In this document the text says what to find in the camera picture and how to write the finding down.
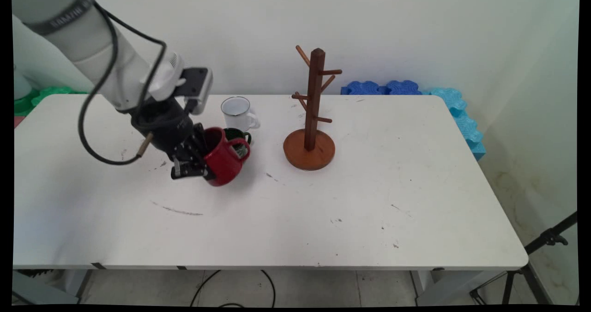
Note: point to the white enamel mug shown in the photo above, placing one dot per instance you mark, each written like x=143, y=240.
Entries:
x=234, y=111

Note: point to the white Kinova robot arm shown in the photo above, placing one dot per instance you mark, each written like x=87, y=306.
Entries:
x=87, y=39

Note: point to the brown wooden mug tree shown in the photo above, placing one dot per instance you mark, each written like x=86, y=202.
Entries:
x=314, y=99

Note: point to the white table leg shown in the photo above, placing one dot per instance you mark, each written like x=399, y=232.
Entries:
x=78, y=284
x=422, y=284

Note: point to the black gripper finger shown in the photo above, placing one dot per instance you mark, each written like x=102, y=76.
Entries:
x=201, y=141
x=187, y=170

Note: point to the blue foam tile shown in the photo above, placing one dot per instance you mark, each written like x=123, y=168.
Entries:
x=362, y=88
x=404, y=87

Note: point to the silver black wrist camera box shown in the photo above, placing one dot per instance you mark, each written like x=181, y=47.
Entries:
x=196, y=88

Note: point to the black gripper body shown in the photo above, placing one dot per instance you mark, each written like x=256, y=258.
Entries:
x=161, y=125

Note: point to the cyan foam tile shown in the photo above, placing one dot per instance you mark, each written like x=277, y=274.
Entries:
x=471, y=129
x=445, y=98

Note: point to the green foam tile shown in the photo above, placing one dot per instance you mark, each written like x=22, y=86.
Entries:
x=53, y=92

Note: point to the green enamel mug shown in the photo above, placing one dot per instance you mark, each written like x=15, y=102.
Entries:
x=238, y=134

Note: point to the black tripod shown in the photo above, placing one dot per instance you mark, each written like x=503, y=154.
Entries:
x=545, y=240

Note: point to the red enamel mug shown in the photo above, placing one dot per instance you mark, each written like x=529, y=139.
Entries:
x=222, y=164

